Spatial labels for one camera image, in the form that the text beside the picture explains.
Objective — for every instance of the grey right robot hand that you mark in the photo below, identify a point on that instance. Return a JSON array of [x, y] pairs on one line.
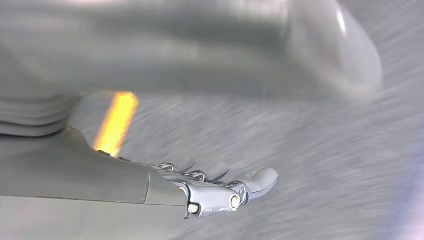
[[99, 185]]

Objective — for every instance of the yellow foil mat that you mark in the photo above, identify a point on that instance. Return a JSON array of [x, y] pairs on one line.
[[116, 122]]

